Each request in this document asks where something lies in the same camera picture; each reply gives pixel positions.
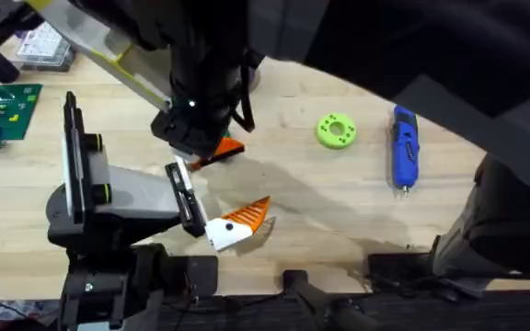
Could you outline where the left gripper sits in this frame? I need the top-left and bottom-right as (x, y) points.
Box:
(85, 136), (272, 252)

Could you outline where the blue electric screwdriver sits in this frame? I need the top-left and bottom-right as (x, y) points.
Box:
(390, 104), (421, 198)

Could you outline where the green disc with holes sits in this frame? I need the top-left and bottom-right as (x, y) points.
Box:
(315, 112), (358, 151)

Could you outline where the left wrist upright plate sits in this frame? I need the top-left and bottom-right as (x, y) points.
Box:
(62, 90), (87, 226)

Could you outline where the clear plastic parts box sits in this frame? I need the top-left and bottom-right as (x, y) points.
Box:
(15, 20), (75, 74)

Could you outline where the green board with blocks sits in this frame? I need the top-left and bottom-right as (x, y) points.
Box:
(0, 83), (44, 149)

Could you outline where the black cable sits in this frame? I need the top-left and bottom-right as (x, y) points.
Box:
(231, 50), (266, 134)

